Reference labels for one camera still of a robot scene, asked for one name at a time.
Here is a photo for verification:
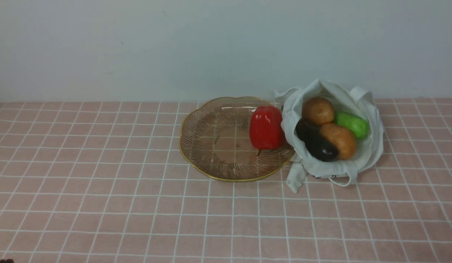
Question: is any brown potato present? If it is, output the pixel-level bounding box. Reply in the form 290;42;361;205
301;97;335;126
319;123;357;160

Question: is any white cloth bag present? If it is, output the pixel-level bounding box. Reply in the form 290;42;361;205
274;79;384;193

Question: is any gold-rimmed glass plate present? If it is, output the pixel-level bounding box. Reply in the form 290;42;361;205
179;96;295;182

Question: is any red bell pepper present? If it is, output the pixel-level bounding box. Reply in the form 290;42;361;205
249;106;285;151

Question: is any dark purple eggplant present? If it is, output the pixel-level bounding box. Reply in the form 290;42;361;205
295;118;339;163

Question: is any green cucumber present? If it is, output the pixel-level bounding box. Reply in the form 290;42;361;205
333;111;370;140

